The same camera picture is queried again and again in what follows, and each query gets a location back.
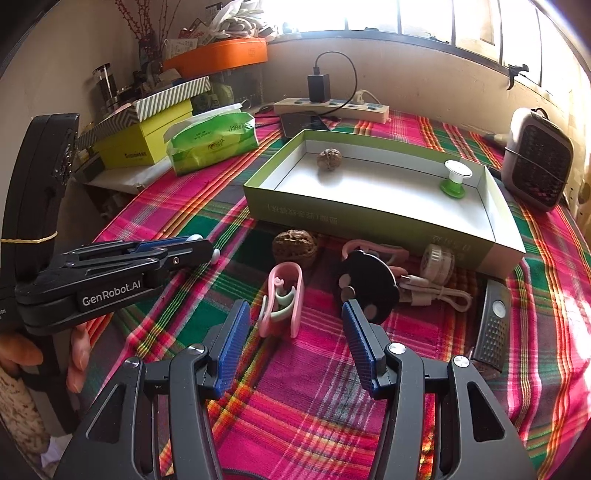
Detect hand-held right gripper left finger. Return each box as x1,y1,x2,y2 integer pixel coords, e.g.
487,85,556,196
53,299,252,480

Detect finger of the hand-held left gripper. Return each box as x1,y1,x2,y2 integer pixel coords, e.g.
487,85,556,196
58,234,204,260
69,247,221,283

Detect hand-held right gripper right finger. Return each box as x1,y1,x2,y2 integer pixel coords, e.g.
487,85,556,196
342,299,539,480

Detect light pink cable clip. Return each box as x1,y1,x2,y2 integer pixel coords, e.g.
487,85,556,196
257,262,304,339

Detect black round panda-shaped object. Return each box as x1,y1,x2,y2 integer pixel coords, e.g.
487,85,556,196
337,249,400,326

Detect white usb cable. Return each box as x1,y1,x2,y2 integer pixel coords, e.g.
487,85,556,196
397,272,472,315

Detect pink scissors handle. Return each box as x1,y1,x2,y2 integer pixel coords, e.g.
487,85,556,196
342,239,409,278

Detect large brown walnut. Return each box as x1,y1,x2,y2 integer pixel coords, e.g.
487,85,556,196
271,229,319,267

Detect white round reel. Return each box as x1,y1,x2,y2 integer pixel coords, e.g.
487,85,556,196
422,243,455,282

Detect green cardboard box tray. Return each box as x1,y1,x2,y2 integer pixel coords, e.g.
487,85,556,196
243,129,527,274

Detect person's left forearm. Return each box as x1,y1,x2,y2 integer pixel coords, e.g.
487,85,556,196
0,368,52,464

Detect person's left hand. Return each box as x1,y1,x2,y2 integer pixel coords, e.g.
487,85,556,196
0,322,93,394

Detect white board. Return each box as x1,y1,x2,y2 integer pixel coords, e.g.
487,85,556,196
83,161,174,195

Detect plaid tablecloth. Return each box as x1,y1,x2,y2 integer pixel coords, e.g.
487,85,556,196
85,108,591,480

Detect yellow-green box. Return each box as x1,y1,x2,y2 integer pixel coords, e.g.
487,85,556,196
92,99,194,168

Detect green tissue pack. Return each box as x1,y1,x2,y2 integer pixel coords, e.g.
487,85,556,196
165,105,256,176

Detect metal thermos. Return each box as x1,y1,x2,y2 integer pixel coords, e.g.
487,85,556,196
91,65,120,114

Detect dark grey remote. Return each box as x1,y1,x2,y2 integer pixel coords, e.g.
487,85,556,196
471,279,512,370

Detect striped box lid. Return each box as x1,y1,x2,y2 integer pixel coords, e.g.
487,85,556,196
76,76,211,151

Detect clear plastic container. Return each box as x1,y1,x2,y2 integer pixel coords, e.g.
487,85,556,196
203,69,265,112

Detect black smartphone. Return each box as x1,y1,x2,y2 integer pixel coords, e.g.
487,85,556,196
281,112,340,139

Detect white round cap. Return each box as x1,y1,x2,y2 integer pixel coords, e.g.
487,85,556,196
440,159,472,199

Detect red branches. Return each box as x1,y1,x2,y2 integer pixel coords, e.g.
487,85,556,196
115,0,172,47

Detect orange box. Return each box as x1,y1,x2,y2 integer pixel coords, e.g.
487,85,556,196
161,38,269,79

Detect black charger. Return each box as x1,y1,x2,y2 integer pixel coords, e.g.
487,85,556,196
308,73,332,103

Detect white power strip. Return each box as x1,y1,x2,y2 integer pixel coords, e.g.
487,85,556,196
273,98,389,123

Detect white plastic bag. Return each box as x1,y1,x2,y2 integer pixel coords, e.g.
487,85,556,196
208,0,278,40

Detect small grey heater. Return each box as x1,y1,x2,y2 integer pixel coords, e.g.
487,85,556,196
502,107,574,212

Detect black charger cable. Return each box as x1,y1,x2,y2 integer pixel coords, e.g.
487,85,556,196
314,51,359,126

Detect black window handle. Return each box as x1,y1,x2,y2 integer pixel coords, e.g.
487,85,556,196
505,62,529,90

